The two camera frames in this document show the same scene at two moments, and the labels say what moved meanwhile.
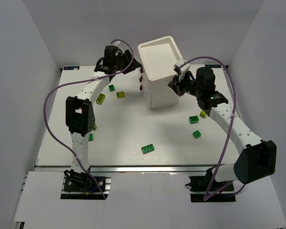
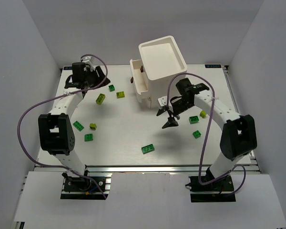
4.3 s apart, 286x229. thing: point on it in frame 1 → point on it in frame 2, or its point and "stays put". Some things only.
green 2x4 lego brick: (147, 149) stays put
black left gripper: (127, 60) → (95, 78)
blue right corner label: (212, 66) stays put
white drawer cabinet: (158, 58) stays put
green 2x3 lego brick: (91, 137) stays put
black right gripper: (178, 84) → (172, 110)
